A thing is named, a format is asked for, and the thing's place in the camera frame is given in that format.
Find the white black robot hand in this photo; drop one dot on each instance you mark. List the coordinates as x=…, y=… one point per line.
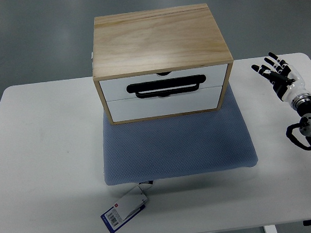
x=287, y=83

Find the black drawer handle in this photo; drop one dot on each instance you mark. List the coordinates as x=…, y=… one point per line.
x=166, y=87

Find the white drawer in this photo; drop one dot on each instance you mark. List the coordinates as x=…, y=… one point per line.
x=115, y=89

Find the wooden drawer cabinet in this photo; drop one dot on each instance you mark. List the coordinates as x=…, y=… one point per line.
x=159, y=42

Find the blue grey cushion mat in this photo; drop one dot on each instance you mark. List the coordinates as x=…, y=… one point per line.
x=183, y=145

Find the white table leg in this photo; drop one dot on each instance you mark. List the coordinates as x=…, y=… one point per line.
x=270, y=229

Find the white blue product tag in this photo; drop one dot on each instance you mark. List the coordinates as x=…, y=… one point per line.
x=123, y=210

